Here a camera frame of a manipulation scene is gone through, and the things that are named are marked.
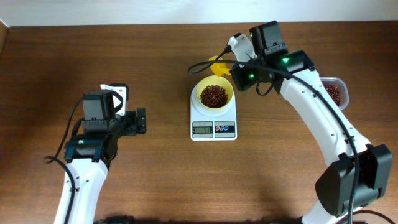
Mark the pale yellow plastic bowl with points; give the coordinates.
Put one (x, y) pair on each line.
(214, 80)

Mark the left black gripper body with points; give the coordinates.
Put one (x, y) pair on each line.
(140, 120)

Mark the red adzuki beans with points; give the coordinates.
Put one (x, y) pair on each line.
(214, 96)

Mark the clear plastic food container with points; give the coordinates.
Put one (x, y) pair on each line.
(337, 89)

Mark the yellow plastic measuring scoop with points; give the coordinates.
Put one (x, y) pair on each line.
(220, 69)

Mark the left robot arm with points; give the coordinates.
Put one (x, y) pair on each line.
(92, 146)

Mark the white digital kitchen scale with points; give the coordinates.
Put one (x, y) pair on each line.
(212, 124)

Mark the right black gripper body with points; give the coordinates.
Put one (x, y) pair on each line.
(237, 78)

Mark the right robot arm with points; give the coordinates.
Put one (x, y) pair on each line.
(357, 172)

